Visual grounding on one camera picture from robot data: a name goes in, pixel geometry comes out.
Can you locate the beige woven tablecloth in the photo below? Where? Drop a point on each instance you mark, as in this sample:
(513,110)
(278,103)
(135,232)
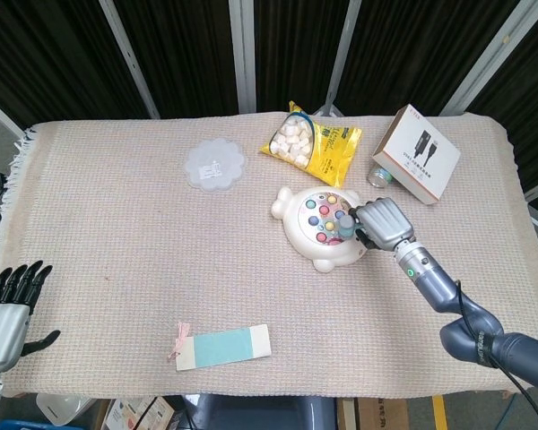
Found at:
(139,251)

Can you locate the teal grey toy hammer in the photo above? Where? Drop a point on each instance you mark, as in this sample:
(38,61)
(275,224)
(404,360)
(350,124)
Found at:
(346,226)

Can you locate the yellow marshmallow snack bag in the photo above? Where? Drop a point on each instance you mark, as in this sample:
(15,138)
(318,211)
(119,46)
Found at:
(329,152)

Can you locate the teal cream tasselled bookmark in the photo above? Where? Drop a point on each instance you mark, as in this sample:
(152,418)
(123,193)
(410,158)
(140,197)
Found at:
(224,347)

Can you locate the brown cardboard box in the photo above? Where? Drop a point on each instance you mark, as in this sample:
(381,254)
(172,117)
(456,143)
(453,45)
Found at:
(376,414)

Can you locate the white plastic bin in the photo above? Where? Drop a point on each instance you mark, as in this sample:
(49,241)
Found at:
(63,407)

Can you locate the translucent flower-shaped lid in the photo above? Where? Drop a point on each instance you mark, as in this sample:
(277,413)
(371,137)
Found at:
(215,165)

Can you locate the printed paper carton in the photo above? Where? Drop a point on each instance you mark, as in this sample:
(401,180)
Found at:
(139,414)

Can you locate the small clear bottle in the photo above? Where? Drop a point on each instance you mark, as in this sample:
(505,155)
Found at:
(379,176)

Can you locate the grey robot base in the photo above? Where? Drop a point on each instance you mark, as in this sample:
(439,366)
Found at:
(264,414)

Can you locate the aluminium frame post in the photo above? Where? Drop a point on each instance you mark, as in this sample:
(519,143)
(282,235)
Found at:
(130,58)
(0,116)
(338,58)
(488,54)
(242,54)

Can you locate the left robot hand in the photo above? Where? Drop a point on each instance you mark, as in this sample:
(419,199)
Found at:
(0,331)

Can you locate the white whack-a-mole toy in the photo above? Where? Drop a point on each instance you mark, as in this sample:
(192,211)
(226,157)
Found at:
(296,233)

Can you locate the blue plastic box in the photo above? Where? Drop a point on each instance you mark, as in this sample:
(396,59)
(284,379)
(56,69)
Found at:
(18,424)

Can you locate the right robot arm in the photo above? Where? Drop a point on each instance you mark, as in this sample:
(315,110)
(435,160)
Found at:
(439,286)

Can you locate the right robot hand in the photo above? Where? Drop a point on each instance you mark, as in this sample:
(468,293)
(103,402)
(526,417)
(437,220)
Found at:
(385,224)

